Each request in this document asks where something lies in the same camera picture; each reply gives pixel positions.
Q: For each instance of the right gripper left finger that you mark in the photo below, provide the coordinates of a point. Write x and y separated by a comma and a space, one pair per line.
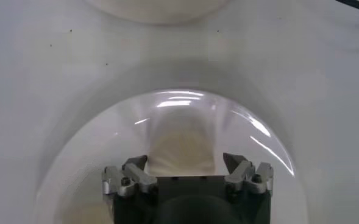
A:
130, 178

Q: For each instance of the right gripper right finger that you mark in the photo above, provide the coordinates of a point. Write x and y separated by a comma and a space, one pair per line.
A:
246, 175

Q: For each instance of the white round plate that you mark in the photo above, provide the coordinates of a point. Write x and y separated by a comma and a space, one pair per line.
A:
158, 10
106, 146

